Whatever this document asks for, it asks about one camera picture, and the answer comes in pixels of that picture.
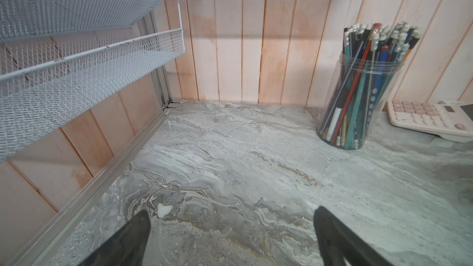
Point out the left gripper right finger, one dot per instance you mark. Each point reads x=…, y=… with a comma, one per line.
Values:
x=340, y=246

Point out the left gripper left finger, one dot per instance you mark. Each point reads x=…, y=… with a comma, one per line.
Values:
x=126, y=247

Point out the clear pencil cup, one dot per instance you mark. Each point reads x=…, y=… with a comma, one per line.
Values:
x=372, y=57

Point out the pink calculator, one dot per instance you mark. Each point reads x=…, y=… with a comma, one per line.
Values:
x=452, y=122

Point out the white wire mesh shelf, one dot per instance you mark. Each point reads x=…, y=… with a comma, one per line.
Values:
x=56, y=62

